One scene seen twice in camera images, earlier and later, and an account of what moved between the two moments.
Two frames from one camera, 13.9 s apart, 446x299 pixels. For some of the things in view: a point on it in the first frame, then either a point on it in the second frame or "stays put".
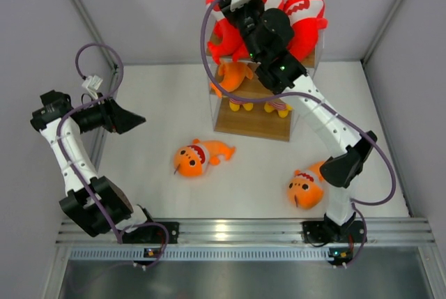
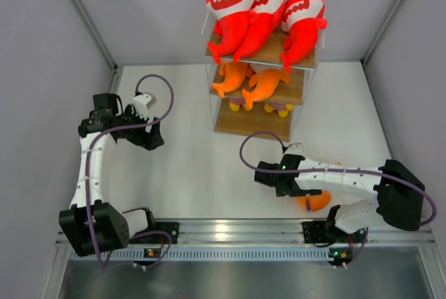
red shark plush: [306, 11] stays put
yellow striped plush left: [235, 104] stays put
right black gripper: [257, 7] -> [304, 192]
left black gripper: [112, 115] -> [148, 141]
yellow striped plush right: [282, 109] stays put
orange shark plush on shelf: [235, 74] stays put
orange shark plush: [193, 159] -> [263, 83]
